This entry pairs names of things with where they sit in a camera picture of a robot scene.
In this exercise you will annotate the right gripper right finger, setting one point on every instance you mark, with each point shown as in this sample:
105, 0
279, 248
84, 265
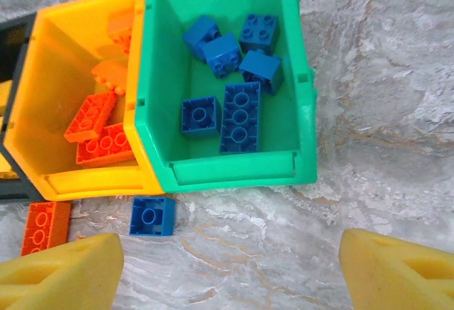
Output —
390, 274

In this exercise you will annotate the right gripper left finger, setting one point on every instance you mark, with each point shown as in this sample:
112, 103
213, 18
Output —
60, 274

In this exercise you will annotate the yellow lego brick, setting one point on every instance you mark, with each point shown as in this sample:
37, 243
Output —
8, 166

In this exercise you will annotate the orange lego brick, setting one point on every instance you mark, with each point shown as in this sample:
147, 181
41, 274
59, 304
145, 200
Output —
120, 30
110, 76

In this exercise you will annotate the small blue lego brick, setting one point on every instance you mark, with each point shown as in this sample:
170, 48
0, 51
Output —
199, 116
198, 30
264, 69
259, 30
221, 52
152, 216

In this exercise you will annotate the long blue lego brick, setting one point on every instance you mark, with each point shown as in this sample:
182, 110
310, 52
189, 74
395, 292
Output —
240, 118

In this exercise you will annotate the red-orange long lego brick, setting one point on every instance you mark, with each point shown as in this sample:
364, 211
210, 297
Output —
42, 225

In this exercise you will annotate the black plastic bin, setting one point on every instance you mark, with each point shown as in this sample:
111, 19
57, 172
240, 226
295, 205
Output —
21, 191

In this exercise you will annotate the green plastic bin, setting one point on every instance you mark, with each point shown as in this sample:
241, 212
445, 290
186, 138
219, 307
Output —
230, 172

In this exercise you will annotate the yellow plastic bin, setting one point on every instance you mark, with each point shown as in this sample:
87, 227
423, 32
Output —
53, 76

